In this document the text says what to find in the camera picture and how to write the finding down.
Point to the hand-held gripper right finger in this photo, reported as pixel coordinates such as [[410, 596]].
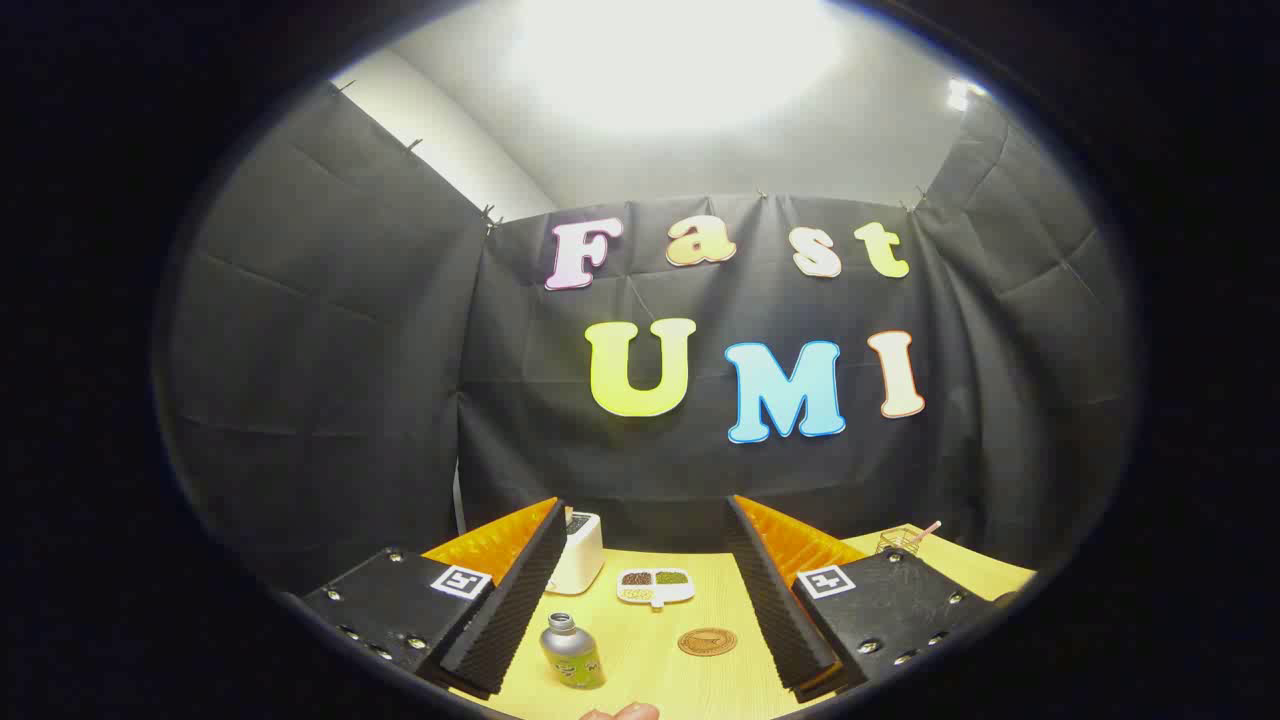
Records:
[[775, 610]]

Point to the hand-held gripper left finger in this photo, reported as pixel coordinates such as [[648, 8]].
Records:
[[505, 620]]

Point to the silver bottle with green label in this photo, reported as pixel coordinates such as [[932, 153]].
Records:
[[572, 652]]

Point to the round cork coaster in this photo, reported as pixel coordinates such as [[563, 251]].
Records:
[[707, 642]]

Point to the white toaster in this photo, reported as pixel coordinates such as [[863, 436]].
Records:
[[583, 555]]

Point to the white divided bean tray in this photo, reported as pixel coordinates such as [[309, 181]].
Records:
[[655, 585]]

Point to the wooden table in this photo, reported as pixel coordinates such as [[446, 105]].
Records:
[[655, 680]]

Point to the pink striped straw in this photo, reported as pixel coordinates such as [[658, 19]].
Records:
[[930, 530]]

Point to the black backdrop cloth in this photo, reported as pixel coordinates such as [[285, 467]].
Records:
[[330, 400]]

